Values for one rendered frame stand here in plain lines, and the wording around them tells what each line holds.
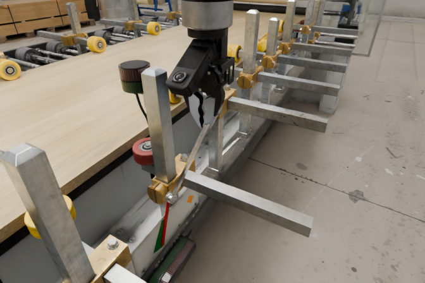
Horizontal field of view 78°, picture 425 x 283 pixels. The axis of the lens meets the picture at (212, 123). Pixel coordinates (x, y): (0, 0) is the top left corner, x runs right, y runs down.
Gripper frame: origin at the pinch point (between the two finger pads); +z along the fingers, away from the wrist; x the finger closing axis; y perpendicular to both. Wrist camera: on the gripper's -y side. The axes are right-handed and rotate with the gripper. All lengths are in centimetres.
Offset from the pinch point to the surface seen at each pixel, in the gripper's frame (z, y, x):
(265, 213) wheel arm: 15.3, -2.1, -16.3
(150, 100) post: -7.1, -6.4, 7.9
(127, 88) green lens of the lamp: -9.4, -7.6, 12.2
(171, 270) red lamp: 30.4, -14.9, 0.2
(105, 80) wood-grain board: 10, 27, 62
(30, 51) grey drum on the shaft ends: 16, 49, 154
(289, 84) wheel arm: 6.0, 47.9, -7.1
